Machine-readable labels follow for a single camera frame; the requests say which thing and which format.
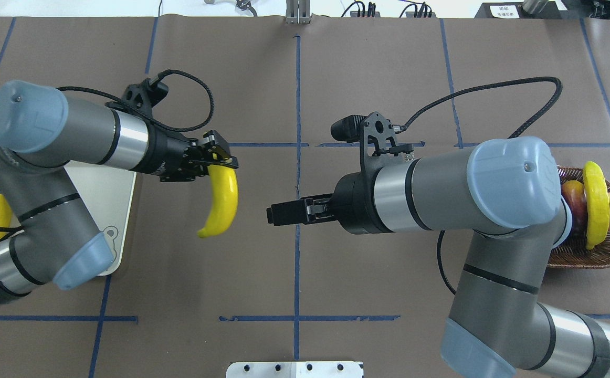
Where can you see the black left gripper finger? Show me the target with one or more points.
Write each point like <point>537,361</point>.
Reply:
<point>216,144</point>
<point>230,163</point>

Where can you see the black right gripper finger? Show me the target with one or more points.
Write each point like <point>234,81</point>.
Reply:
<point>291,213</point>

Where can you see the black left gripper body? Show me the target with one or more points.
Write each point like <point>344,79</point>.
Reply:
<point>167,153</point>

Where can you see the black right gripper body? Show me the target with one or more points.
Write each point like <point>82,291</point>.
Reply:
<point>355,205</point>

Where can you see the yellow banana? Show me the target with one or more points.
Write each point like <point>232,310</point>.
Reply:
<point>597,202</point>
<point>225,198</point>

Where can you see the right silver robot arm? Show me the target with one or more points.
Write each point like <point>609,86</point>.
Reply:
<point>508,192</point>

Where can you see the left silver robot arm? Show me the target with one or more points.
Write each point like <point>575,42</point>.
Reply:
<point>42,129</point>

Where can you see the brown wicker basket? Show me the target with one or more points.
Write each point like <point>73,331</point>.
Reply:
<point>571,250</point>

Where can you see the white bear print tray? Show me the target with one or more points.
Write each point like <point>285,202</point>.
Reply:
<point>107,193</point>

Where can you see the brown paper table cover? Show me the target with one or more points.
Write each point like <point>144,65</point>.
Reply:
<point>180,306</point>

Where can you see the dark red mango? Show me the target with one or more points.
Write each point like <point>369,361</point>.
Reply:
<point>574,194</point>

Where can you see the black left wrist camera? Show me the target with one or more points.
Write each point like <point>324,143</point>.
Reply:
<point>145,95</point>

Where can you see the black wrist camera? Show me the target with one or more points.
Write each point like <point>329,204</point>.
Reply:
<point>378,139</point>
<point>145,95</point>

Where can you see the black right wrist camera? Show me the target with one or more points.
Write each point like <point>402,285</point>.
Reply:
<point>378,139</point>

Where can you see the aluminium frame post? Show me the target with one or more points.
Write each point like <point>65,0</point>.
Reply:
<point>298,12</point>

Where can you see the white camera mast base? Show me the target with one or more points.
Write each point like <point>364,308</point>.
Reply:
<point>296,369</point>

